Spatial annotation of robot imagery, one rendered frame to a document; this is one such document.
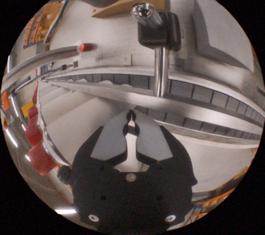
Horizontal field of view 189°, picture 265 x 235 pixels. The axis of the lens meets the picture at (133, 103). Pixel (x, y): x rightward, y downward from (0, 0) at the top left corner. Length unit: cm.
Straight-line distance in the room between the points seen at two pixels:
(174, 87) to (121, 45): 16
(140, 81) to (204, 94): 11
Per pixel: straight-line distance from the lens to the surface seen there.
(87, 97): 15
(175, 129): 16
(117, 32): 26
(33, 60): 37
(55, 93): 24
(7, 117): 51
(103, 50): 29
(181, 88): 15
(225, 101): 18
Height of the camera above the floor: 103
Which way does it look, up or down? 51 degrees down
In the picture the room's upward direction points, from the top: 130 degrees counter-clockwise
